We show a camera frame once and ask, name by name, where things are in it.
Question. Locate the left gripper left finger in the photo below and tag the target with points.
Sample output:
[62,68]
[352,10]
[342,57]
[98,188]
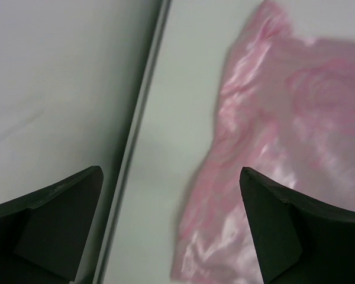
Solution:
[43,234]

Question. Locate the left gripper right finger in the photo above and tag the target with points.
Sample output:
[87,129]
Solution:
[298,239]

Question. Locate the pink satin pillowcase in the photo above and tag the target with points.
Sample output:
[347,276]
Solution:
[286,108]

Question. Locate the aluminium table frame rail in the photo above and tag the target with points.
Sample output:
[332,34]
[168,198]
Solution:
[122,162]

